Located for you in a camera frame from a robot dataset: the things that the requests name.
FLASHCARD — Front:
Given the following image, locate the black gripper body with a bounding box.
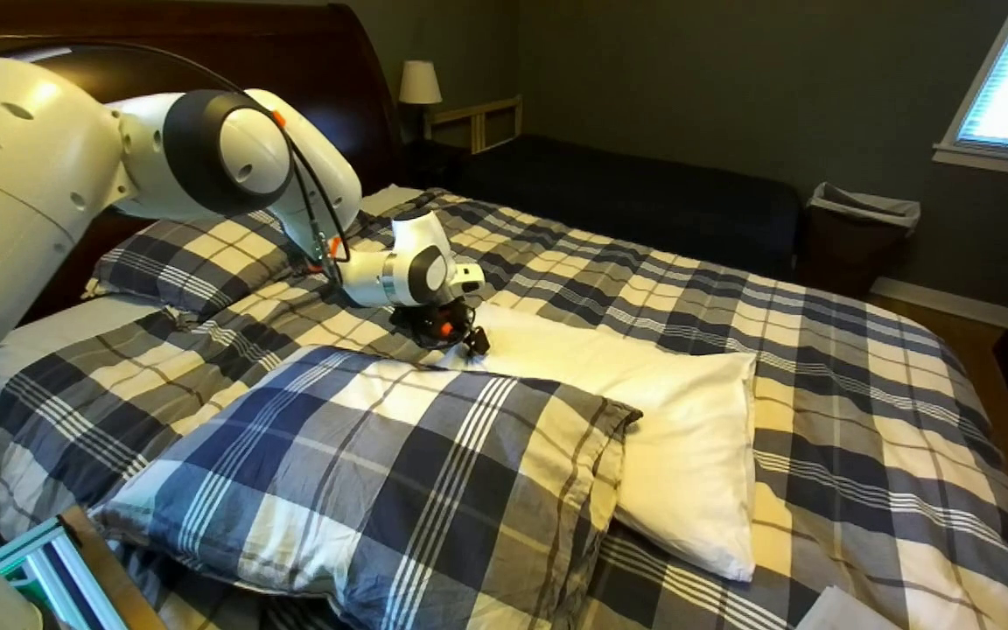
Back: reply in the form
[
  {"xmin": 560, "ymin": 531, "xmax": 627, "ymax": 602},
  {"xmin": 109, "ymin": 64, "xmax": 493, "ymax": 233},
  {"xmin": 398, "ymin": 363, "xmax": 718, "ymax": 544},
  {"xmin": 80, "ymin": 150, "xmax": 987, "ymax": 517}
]
[{"xmin": 413, "ymin": 296, "xmax": 481, "ymax": 345}]

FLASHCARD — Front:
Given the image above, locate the white pillow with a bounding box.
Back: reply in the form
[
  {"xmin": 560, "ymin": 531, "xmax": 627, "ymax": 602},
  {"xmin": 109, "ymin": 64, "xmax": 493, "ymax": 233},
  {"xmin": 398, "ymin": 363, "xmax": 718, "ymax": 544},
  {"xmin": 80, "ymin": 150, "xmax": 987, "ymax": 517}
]
[{"xmin": 427, "ymin": 296, "xmax": 760, "ymax": 583}]

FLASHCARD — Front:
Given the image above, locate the large checked pillow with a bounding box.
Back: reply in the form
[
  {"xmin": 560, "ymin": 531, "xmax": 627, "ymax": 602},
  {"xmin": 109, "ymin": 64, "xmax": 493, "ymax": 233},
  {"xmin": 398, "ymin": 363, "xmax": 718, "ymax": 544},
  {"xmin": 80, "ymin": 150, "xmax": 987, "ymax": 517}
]
[{"xmin": 89, "ymin": 345, "xmax": 644, "ymax": 630}]

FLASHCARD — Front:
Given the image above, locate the table lamp white shade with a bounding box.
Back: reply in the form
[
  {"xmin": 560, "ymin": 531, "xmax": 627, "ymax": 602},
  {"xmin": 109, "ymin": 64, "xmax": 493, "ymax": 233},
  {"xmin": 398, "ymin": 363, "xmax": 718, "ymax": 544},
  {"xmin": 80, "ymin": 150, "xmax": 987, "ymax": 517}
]
[{"xmin": 395, "ymin": 57, "xmax": 449, "ymax": 111}]

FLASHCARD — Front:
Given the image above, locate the dark wooden headboard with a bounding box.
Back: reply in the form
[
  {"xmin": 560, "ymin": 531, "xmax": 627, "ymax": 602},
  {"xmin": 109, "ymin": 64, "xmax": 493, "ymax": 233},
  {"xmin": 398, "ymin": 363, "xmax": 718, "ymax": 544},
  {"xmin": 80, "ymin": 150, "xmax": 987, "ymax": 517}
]
[{"xmin": 0, "ymin": 0, "xmax": 406, "ymax": 449}]

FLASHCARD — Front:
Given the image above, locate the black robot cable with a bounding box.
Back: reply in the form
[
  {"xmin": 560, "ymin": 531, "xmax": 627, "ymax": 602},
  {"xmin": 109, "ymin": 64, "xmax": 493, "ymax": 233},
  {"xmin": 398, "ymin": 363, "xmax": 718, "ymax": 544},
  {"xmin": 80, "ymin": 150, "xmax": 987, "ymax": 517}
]
[{"xmin": 257, "ymin": 91, "xmax": 358, "ymax": 285}]

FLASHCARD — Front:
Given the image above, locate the dark futon sofa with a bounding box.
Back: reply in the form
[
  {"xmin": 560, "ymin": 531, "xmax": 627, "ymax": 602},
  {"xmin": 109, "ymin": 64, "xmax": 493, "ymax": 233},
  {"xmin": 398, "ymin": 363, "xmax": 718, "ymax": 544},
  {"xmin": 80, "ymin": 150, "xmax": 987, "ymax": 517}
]
[{"xmin": 456, "ymin": 133, "xmax": 809, "ymax": 285}]

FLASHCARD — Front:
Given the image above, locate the brown lined waste bin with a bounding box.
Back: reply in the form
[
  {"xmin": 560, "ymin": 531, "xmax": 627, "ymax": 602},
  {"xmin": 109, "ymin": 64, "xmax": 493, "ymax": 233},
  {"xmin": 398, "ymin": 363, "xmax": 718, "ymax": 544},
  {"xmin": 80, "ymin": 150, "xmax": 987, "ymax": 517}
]
[{"xmin": 802, "ymin": 177, "xmax": 925, "ymax": 296}]

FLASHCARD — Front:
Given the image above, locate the light wooden shelf box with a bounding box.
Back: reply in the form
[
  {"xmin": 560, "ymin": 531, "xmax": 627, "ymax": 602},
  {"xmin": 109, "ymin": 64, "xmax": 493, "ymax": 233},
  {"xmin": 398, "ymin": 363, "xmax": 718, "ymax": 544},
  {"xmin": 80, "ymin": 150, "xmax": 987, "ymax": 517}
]
[{"xmin": 427, "ymin": 96, "xmax": 526, "ymax": 159}]

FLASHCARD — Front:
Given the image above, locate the teal wooden frame stand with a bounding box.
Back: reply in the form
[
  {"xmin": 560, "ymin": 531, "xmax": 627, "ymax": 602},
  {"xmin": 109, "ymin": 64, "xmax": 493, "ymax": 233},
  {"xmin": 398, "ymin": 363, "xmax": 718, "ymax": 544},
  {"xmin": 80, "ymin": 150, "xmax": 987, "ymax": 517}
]
[{"xmin": 0, "ymin": 500, "xmax": 168, "ymax": 630}]

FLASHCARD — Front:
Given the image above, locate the white bed sheet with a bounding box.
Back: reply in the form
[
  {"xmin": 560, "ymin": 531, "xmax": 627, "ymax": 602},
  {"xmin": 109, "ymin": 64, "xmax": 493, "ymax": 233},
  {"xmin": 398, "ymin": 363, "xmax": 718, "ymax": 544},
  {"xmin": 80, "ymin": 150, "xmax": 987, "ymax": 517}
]
[{"xmin": 0, "ymin": 295, "xmax": 165, "ymax": 407}]

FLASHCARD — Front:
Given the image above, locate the small checked pillow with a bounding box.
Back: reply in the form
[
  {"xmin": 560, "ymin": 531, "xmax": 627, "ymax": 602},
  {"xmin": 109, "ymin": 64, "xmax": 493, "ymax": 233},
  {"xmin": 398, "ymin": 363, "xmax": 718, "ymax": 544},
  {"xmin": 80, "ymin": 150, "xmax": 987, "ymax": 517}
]
[{"xmin": 84, "ymin": 205, "xmax": 321, "ymax": 324}]

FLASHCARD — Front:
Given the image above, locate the checked plaid comforter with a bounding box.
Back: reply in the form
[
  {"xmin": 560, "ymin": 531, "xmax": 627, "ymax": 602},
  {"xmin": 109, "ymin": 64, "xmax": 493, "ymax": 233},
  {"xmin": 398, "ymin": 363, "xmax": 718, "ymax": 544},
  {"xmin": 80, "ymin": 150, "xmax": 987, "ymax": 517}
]
[{"xmin": 0, "ymin": 181, "xmax": 1008, "ymax": 630}]

